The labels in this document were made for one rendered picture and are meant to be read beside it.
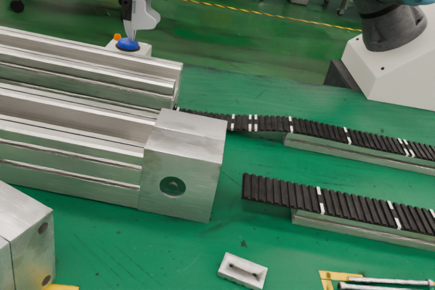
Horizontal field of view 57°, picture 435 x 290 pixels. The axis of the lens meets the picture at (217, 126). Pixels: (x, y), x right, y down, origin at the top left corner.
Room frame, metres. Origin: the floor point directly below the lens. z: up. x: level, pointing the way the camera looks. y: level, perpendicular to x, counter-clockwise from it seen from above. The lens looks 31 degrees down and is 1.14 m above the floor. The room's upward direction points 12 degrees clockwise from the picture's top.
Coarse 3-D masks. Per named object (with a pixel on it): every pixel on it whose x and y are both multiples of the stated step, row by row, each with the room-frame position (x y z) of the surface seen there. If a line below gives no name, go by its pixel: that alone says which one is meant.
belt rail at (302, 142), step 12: (288, 144) 0.59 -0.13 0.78; (300, 144) 0.59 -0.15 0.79; (312, 144) 0.60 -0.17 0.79; (324, 144) 0.59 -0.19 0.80; (336, 144) 0.59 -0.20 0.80; (348, 144) 0.60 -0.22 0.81; (348, 156) 0.60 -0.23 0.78; (360, 156) 0.60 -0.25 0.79; (372, 156) 0.60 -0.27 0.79; (384, 156) 0.60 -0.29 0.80; (396, 156) 0.60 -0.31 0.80; (408, 168) 0.60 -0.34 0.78; (420, 168) 0.60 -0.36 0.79; (432, 168) 0.60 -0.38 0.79
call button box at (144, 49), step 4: (112, 40) 0.75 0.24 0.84; (108, 44) 0.73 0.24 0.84; (112, 44) 0.73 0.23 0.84; (116, 44) 0.73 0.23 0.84; (140, 44) 0.76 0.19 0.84; (144, 44) 0.77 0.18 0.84; (112, 48) 0.71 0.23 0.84; (116, 48) 0.72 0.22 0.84; (120, 48) 0.72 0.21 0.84; (140, 48) 0.74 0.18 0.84; (144, 48) 0.75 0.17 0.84; (148, 48) 0.75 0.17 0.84; (132, 52) 0.71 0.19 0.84; (136, 52) 0.72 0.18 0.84; (140, 52) 0.72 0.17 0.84; (144, 52) 0.73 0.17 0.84; (148, 52) 0.74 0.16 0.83
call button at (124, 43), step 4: (120, 40) 0.73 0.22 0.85; (124, 40) 0.73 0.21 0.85; (128, 40) 0.74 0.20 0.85; (136, 40) 0.75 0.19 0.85; (120, 44) 0.72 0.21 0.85; (124, 44) 0.72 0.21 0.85; (128, 44) 0.72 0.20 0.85; (132, 44) 0.72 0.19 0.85; (136, 44) 0.73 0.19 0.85; (124, 48) 0.72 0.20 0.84; (128, 48) 0.72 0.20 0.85; (132, 48) 0.72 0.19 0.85; (136, 48) 0.73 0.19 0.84
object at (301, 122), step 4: (300, 120) 0.63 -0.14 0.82; (304, 120) 0.64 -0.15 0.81; (300, 124) 0.62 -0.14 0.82; (304, 124) 0.62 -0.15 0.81; (308, 124) 0.62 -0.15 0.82; (300, 128) 0.61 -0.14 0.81; (304, 128) 0.61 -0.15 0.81; (308, 128) 0.61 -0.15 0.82; (300, 132) 0.59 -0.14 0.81; (304, 132) 0.59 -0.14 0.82; (308, 132) 0.59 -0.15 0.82
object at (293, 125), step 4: (288, 120) 0.63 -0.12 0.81; (292, 120) 0.63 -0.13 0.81; (296, 120) 0.63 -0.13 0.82; (288, 124) 0.61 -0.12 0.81; (292, 124) 0.61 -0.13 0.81; (296, 124) 0.61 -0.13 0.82; (288, 128) 0.60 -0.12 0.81; (292, 128) 0.60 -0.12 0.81; (296, 128) 0.60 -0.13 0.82; (292, 132) 0.59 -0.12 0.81; (296, 132) 0.59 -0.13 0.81
